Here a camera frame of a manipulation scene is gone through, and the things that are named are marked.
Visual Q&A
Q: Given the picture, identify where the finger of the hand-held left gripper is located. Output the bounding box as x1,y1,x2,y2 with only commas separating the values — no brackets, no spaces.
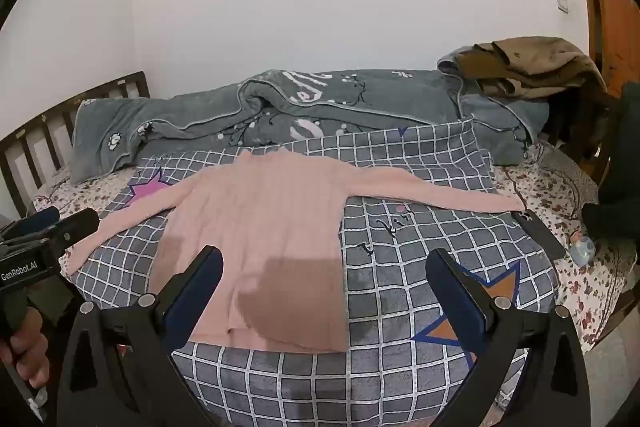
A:
50,208,101,253
12,207,60,235

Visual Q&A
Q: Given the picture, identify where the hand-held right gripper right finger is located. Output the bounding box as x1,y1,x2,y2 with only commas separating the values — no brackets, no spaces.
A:
425,248,593,427

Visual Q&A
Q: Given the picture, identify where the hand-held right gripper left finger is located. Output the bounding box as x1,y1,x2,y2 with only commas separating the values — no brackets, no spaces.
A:
50,246,224,427

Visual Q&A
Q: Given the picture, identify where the pink knit sweater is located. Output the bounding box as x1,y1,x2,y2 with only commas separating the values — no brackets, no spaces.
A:
65,151,526,354

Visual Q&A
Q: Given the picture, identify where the person's left hand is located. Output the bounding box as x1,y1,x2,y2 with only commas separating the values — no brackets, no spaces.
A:
0,307,49,388

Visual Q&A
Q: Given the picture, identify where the grey checked star blanket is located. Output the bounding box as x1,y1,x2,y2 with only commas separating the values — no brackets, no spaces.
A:
60,119,561,427

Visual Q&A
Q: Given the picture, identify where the dark wooden headboard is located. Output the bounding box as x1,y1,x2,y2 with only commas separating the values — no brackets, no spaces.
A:
0,72,151,218

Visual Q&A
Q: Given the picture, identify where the black phone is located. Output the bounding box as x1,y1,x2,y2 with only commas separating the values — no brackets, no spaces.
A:
510,209,566,260

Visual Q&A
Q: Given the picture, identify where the small clear bottle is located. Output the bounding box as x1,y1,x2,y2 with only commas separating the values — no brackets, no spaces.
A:
570,232,596,268

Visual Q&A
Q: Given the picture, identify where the floral bed sheet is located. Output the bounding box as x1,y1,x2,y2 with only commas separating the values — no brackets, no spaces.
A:
32,142,626,348

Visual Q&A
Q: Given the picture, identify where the grey-green printed quilt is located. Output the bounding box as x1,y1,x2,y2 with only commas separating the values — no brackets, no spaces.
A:
70,68,551,185

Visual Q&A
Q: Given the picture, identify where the brown wooden door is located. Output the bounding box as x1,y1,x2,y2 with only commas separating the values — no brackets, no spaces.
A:
567,0,640,98

